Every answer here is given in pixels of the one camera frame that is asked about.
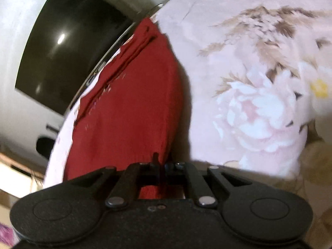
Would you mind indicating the black round object by wall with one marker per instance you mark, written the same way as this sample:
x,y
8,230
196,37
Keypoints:
x,y
44,146

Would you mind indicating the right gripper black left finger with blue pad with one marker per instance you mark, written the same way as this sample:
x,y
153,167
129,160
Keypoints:
x,y
119,188

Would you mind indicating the wooden TV stand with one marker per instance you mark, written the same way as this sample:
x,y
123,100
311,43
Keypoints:
x,y
115,47

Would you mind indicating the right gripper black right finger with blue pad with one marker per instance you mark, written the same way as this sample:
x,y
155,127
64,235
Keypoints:
x,y
206,188

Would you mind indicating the large black television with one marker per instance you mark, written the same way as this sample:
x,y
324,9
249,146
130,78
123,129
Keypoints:
x,y
67,41

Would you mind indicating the wooden framed window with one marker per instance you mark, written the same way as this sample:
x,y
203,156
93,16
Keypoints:
x,y
19,176

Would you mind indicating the floral white bedsheet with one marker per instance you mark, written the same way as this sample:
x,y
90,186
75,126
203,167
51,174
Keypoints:
x,y
258,76

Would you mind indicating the red embroidered sweater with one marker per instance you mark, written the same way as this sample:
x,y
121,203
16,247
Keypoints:
x,y
132,114

